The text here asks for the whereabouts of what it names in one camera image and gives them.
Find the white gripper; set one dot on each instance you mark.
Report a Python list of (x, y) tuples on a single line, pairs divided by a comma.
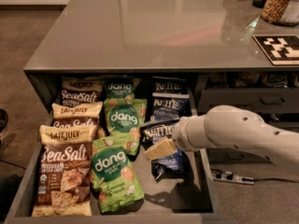
[(182, 136)]

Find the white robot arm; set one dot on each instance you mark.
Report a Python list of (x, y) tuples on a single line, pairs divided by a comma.
[(226, 126)]

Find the right lower grey drawer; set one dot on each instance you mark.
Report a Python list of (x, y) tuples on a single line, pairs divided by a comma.
[(232, 156)]

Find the middle green Dang bag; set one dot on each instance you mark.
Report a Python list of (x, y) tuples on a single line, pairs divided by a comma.
[(124, 118)]

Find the green dang bag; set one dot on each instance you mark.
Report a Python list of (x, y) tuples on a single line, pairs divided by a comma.
[(124, 118), (120, 86), (113, 177)]

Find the open grey top drawer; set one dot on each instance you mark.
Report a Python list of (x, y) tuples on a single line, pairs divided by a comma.
[(170, 201)]

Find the front green Dang bag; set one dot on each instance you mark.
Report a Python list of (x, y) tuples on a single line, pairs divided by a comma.
[(113, 177)]

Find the back green Dang bag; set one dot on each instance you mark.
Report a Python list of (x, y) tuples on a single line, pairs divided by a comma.
[(120, 86)]

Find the middle Late July chip bag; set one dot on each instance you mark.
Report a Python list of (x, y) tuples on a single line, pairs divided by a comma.
[(80, 115)]

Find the late july chip bag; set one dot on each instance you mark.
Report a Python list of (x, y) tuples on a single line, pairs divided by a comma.
[(80, 115), (64, 172), (81, 90)]

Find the right upper grey drawer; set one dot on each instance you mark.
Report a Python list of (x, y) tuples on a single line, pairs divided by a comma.
[(263, 100)]

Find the back Late July chip bag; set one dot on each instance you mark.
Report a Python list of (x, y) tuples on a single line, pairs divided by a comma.
[(81, 90)]

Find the front Late July chip bag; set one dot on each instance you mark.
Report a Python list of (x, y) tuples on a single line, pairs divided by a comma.
[(64, 172)]

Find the grey counter cabinet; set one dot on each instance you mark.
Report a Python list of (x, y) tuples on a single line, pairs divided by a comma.
[(152, 37)]

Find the white power strip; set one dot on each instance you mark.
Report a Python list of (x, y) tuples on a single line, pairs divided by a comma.
[(232, 178)]

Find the black white marker tile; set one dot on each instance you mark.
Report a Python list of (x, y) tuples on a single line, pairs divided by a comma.
[(279, 49)]

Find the dark object at left edge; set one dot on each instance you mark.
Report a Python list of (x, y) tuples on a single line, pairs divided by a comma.
[(3, 119)]

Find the jar of granola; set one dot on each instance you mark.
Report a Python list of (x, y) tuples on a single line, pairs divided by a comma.
[(281, 12)]

